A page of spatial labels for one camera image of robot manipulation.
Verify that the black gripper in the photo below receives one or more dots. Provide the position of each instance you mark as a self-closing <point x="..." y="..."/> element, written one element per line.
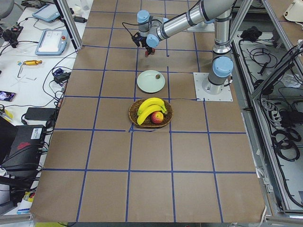
<point x="148" y="50"/>

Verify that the pale green plate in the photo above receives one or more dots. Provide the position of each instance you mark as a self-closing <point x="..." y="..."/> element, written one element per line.
<point x="147" y="82"/>

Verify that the yellow banana bunch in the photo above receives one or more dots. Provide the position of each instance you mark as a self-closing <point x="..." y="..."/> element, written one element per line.
<point x="149" y="106"/>

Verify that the red yellow apple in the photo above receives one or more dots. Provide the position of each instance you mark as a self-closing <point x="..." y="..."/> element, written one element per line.
<point x="157" y="117"/>

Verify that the brown wicker basket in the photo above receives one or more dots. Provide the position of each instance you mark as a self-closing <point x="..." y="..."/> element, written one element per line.
<point x="148" y="123"/>

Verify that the white paper cup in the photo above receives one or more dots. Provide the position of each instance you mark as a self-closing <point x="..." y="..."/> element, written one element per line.
<point x="77" y="11"/>

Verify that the near teach pendant blue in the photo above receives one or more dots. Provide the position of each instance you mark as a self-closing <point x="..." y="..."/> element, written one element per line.
<point x="52" y="42"/>

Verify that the teach pendant blue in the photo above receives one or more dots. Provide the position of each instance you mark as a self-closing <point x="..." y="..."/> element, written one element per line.
<point x="47" y="13"/>
<point x="52" y="42"/>

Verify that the far teach pendant blue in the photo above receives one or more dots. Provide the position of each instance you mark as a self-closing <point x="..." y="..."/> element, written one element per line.
<point x="47" y="13"/>

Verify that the black power adapter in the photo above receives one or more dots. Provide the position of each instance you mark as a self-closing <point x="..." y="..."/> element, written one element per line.
<point x="39" y="114"/>

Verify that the smartphone on table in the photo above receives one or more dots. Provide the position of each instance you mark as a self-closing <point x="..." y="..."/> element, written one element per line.
<point x="7" y="96"/>

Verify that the black computer box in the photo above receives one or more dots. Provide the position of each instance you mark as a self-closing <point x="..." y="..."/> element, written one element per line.
<point x="21" y="146"/>

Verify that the aluminium frame post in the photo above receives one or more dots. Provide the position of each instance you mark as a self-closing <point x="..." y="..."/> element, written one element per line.
<point x="65" y="13"/>

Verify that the yellow handle screwdriver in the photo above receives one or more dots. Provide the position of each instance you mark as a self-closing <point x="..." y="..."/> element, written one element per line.
<point x="32" y="62"/>

